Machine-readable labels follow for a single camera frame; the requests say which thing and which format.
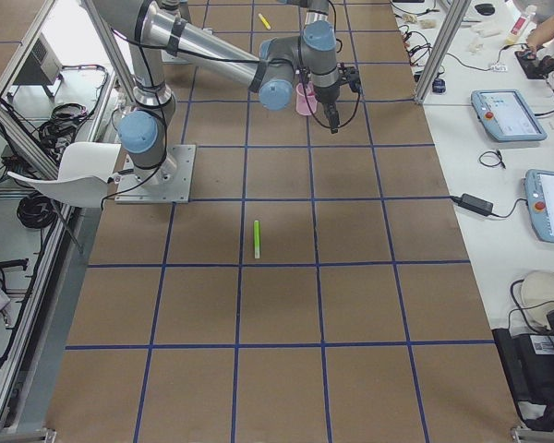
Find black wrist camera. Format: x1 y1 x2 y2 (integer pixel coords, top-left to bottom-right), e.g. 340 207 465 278
339 64 362 94

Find blue teach pendant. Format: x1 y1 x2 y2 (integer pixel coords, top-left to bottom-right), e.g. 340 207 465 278
470 90 547 142
524 169 554 243

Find upper blue teach pendant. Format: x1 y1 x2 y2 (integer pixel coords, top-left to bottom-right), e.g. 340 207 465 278
470 90 547 142

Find black power adapter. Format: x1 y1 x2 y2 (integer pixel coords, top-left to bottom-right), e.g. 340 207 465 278
460 194 493 217

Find white plastic chair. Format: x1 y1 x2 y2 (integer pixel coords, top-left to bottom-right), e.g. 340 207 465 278
7 141 121 209

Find aluminium frame post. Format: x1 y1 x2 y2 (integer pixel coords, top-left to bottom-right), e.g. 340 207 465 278
415 0 470 105

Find lower blue teach pendant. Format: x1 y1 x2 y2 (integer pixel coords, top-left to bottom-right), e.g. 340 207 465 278
524 169 554 243

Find white bottle red label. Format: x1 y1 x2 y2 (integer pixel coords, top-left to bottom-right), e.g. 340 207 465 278
504 5 537 45

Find person's forearm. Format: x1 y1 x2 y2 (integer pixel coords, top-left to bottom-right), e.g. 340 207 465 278
527 16 554 45

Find black coiled cable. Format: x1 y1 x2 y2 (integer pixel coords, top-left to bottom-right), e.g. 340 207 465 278
478 150 507 170

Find grey ventilated box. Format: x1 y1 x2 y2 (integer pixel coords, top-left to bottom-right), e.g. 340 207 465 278
13 33 63 98

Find beige cap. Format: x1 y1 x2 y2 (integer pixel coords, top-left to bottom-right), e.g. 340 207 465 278
520 270 554 329

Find person's hand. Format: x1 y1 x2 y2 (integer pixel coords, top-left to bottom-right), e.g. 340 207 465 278
525 39 541 54

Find green marker pen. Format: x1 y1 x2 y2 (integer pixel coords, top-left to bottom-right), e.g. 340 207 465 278
253 220 261 259

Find translucent pink cup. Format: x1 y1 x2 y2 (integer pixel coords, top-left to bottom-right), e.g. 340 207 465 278
295 82 318 116

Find black cable bundle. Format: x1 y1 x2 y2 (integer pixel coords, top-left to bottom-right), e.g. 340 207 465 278
36 102 93 151

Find black computer mouse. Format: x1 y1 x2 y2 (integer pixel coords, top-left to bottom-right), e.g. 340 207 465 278
474 3 496 17

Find yellow marker pen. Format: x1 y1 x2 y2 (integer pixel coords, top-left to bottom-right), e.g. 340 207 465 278
258 13 271 30

